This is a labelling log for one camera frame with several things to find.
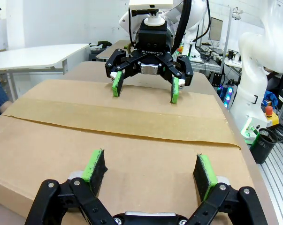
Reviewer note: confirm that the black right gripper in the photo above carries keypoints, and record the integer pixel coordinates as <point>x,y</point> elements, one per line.
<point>154,39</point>

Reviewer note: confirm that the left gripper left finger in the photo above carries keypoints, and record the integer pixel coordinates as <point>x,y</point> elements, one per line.
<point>92,168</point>

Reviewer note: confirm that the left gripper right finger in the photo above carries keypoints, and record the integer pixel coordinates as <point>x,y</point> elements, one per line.
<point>205,173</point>

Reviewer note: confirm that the brown cardboard box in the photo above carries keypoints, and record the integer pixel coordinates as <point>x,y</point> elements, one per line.
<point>61,145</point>

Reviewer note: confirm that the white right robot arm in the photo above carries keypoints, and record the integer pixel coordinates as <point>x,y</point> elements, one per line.
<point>254,70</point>

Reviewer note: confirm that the person right hand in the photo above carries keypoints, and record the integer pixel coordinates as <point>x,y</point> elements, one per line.
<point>6,106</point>

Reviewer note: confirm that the brown packing tape strip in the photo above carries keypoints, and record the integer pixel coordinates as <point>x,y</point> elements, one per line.
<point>132,122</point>

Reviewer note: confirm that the dark green object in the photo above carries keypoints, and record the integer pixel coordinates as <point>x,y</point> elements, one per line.
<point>104,43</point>

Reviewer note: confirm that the black mesh cup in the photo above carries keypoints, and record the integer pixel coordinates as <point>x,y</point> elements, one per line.
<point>262,145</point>

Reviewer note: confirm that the computer with glowing fans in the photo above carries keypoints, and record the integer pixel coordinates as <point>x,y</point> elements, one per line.
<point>228,96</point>

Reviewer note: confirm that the red emergency stop button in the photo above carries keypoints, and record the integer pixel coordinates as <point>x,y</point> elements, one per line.
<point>270,114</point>

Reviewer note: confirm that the computer monitor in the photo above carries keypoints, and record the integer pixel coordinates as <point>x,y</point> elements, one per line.
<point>215,29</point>

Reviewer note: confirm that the blue cloth bundle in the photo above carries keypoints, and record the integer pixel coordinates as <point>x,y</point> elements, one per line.
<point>271,98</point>

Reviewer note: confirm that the white desk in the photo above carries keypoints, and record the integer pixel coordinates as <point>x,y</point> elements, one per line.
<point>38,55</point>

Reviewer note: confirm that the aluminium rail bench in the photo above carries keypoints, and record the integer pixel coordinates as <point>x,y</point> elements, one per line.
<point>278,182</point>

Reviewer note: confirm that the aluminium upright post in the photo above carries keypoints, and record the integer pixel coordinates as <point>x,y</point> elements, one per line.
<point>226,35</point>

